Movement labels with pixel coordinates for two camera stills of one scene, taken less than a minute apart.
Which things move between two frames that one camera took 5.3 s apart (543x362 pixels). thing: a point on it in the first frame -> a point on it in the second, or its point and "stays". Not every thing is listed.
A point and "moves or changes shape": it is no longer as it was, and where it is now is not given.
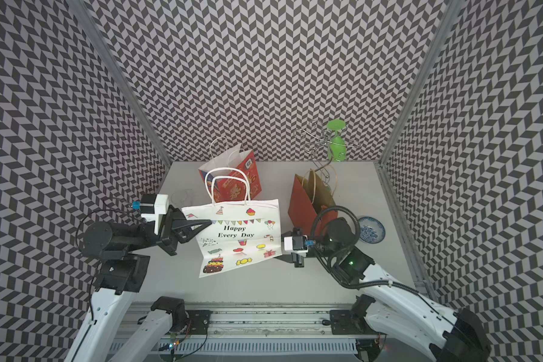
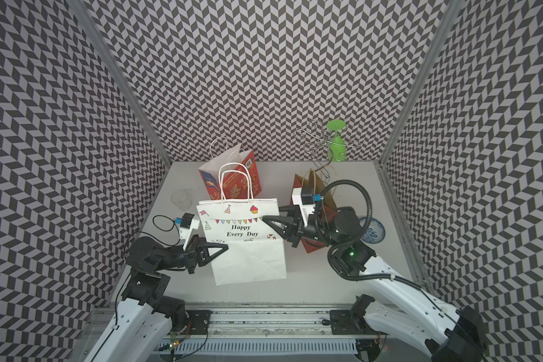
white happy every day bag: (242, 233) moves or changes shape
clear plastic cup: (182, 197) stays
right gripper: (292, 260) -> (295, 227)
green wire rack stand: (326, 142) stays
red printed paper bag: (233, 176) stays
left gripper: (184, 228) -> (197, 253)
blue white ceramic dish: (371, 230) stays
